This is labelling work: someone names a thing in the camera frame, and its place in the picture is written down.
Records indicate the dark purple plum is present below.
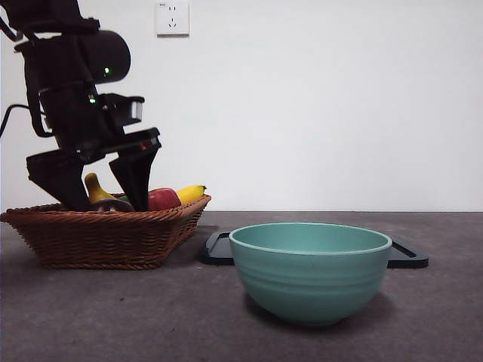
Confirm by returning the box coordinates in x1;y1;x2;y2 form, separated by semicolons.
90;199;135;213

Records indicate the teal ribbed bowl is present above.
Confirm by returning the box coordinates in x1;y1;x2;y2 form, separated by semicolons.
229;222;393;327

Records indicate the red apple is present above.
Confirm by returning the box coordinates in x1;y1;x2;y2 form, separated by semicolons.
147;188;183;212

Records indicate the yellow banana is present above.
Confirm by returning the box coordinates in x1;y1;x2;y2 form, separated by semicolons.
84;173;208;207

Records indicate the brown wicker basket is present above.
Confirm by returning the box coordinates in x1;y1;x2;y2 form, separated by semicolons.
0;194;213;271

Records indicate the black rectangular tray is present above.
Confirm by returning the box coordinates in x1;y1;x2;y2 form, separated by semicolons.
198;230;430;270

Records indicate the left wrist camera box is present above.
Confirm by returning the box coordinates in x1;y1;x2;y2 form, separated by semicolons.
96;94;146;127

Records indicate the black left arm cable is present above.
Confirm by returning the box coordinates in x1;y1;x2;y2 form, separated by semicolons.
0;103;52;139

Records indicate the white wall socket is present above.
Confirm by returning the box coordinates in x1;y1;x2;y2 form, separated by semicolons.
156;1;191;38

